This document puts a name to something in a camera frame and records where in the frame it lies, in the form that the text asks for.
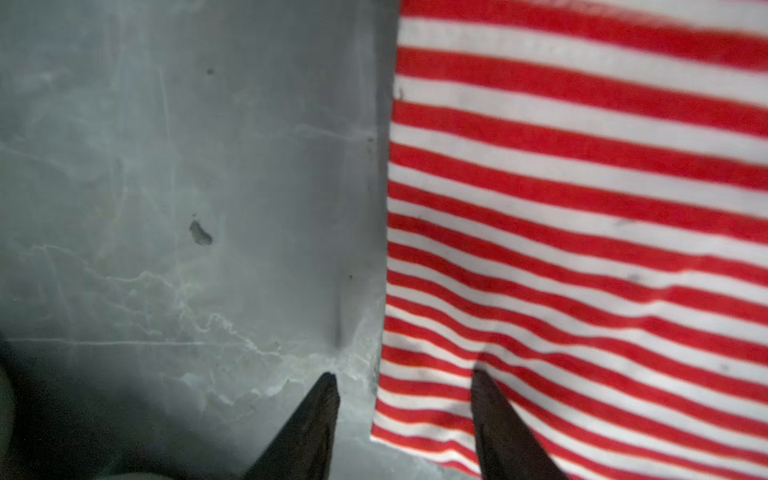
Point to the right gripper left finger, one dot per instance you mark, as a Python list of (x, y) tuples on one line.
[(303, 448)]

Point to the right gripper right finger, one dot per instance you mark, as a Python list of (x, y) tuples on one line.
[(506, 448)]

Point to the red white striped shirt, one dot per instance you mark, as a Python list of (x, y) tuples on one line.
[(577, 204)]

